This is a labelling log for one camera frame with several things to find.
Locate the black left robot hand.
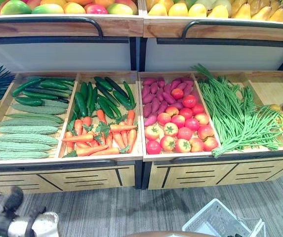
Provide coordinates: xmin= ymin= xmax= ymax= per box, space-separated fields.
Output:
xmin=0 ymin=186 xmax=59 ymax=237

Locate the white plastic shopping basket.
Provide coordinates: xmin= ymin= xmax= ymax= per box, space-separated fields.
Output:
xmin=182 ymin=198 xmax=266 ymax=237

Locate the wooden produce display stand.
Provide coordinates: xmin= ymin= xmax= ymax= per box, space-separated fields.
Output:
xmin=137 ymin=70 xmax=283 ymax=191
xmin=0 ymin=70 xmax=144 ymax=198

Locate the light green bitter gourd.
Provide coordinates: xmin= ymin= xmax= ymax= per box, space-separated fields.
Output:
xmin=11 ymin=103 xmax=67 ymax=116
xmin=42 ymin=99 xmax=69 ymax=109
xmin=0 ymin=140 xmax=53 ymax=153
xmin=0 ymin=150 xmax=50 ymax=160
xmin=0 ymin=125 xmax=59 ymax=135
xmin=0 ymin=133 xmax=59 ymax=146
xmin=0 ymin=118 xmax=62 ymax=128

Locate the thin green ridged gourd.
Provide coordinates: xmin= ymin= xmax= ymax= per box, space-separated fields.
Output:
xmin=5 ymin=113 xmax=64 ymax=124

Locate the dark green cucumber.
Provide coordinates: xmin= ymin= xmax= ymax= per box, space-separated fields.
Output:
xmin=12 ymin=78 xmax=45 ymax=97
xmin=27 ymin=76 xmax=75 ymax=86
xmin=123 ymin=81 xmax=136 ymax=109
xmin=89 ymin=86 xmax=99 ymax=117
xmin=40 ymin=81 xmax=70 ymax=91
xmin=79 ymin=81 xmax=89 ymax=99
xmin=86 ymin=81 xmax=94 ymax=109
xmin=104 ymin=76 xmax=129 ymax=99
xmin=93 ymin=76 xmax=114 ymax=92
xmin=95 ymin=85 xmax=121 ymax=107
xmin=21 ymin=90 xmax=59 ymax=101
xmin=15 ymin=96 xmax=43 ymax=107
xmin=97 ymin=97 xmax=115 ymax=119
xmin=32 ymin=86 xmax=72 ymax=98
xmin=98 ymin=95 xmax=122 ymax=118
xmin=113 ymin=90 xmax=132 ymax=107
xmin=74 ymin=91 xmax=88 ymax=117

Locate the wooden fruit shelf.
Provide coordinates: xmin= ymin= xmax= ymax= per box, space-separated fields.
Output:
xmin=0 ymin=13 xmax=144 ymax=46
xmin=143 ymin=16 xmax=283 ymax=49

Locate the multicolour mango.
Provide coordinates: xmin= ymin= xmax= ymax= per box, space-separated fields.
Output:
xmin=0 ymin=0 xmax=33 ymax=15
xmin=40 ymin=0 xmax=68 ymax=7
xmin=84 ymin=2 xmax=109 ymax=15
xmin=93 ymin=0 xmax=115 ymax=8
xmin=115 ymin=0 xmax=138 ymax=14
xmin=32 ymin=3 xmax=65 ymax=15
xmin=66 ymin=0 xmax=94 ymax=6
xmin=106 ymin=2 xmax=134 ymax=15
xmin=26 ymin=0 xmax=42 ymax=10
xmin=62 ymin=1 xmax=86 ymax=14

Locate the green long bean bunch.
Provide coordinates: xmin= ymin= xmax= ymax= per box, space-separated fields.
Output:
xmin=193 ymin=63 xmax=283 ymax=158

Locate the green pear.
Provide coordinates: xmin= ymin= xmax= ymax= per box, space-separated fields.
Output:
xmin=174 ymin=0 xmax=198 ymax=9

